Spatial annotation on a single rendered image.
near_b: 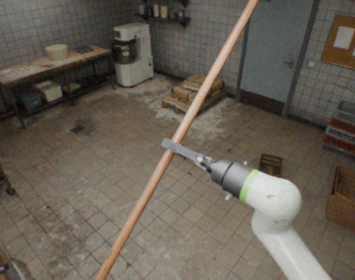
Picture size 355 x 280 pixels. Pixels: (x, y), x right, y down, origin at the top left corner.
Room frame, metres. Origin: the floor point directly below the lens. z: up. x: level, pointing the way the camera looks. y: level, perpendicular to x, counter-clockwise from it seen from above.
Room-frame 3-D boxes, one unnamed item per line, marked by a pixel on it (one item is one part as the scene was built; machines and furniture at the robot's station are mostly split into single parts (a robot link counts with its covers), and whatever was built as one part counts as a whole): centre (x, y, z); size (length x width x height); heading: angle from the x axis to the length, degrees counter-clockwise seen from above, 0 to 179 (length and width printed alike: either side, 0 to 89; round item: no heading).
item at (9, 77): (4.71, 2.45, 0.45); 2.20 x 0.80 x 0.90; 139
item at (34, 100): (4.18, 2.90, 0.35); 0.50 x 0.36 x 0.24; 49
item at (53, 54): (4.87, 2.41, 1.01); 0.43 x 0.42 x 0.21; 139
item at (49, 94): (4.49, 2.63, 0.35); 0.50 x 0.36 x 0.24; 51
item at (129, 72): (5.68, 1.09, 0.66); 0.92 x 0.59 x 1.32; 139
